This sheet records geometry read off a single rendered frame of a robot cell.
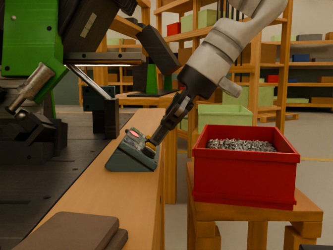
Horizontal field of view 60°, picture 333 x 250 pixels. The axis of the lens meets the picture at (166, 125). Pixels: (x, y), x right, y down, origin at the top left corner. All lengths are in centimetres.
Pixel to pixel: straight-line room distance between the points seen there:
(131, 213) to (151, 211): 3
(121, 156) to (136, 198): 12
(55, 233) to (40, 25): 51
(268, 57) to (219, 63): 288
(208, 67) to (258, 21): 11
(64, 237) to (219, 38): 40
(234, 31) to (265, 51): 283
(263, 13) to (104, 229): 43
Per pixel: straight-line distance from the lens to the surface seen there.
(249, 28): 54
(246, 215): 64
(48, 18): 72
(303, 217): 68
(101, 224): 30
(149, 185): 47
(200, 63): 53
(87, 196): 44
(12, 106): 66
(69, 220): 32
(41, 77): 64
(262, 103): 336
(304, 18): 990
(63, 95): 1120
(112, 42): 975
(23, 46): 72
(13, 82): 73
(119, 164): 53
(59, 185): 50
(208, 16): 384
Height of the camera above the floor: 107
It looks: 10 degrees down
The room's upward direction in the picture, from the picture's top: straight up
